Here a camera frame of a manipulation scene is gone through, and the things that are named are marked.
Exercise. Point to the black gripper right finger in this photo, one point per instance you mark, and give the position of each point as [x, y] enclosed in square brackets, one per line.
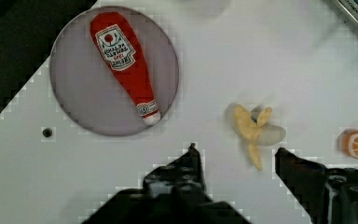
[329, 195]

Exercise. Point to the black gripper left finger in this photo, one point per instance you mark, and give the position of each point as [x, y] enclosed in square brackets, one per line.
[171, 194]

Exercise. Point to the yellow plush peeled banana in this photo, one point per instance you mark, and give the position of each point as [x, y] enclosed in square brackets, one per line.
[256, 132]

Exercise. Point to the orange slice toy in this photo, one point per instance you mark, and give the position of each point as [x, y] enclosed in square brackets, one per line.
[348, 142]

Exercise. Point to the grey round plate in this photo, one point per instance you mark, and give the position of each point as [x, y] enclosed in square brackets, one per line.
[86, 89]

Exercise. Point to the red plush ketchup bottle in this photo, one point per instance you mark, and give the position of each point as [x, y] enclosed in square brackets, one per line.
[121, 51]

